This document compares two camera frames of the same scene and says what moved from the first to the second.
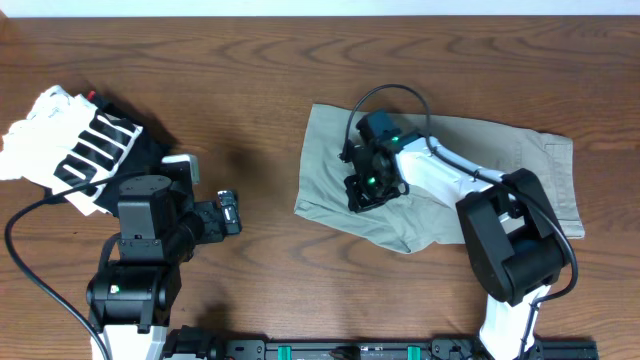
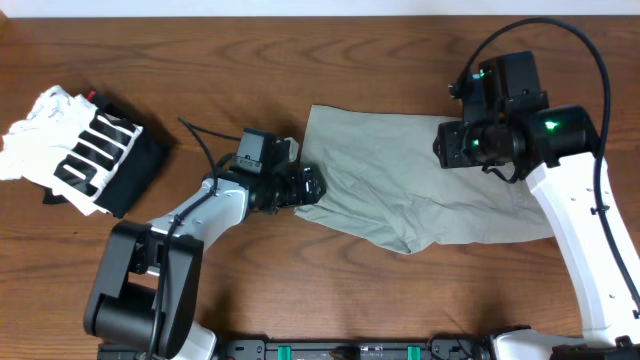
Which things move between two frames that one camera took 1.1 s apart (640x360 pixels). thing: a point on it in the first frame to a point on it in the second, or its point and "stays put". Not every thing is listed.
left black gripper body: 220,220 to 310,185
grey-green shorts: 410,221 stays put
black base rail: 205,344 stays put
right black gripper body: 371,189 to 471,146
